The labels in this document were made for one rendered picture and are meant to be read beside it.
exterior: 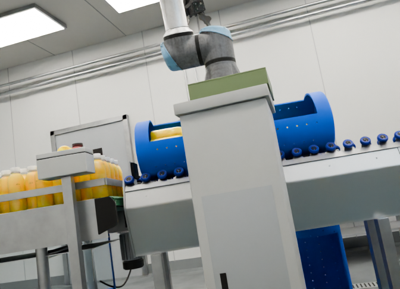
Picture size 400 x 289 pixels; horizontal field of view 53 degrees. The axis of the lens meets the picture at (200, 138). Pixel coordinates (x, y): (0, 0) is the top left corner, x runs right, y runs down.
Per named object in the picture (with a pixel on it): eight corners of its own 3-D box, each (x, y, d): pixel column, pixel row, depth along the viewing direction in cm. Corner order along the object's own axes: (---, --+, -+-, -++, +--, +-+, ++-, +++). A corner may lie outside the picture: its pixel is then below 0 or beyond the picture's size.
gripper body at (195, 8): (193, 14, 190) (186, -12, 189) (186, 19, 198) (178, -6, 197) (206, 11, 194) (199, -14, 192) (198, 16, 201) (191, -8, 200)
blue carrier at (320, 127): (340, 150, 171) (327, 85, 173) (140, 183, 174) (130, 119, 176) (322, 152, 199) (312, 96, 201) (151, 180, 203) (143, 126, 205)
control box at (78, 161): (87, 171, 155) (84, 145, 157) (37, 179, 156) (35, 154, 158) (95, 173, 165) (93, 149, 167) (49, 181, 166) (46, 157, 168)
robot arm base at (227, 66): (243, 78, 139) (238, 51, 140) (201, 86, 141) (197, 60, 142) (245, 89, 154) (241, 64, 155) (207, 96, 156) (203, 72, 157)
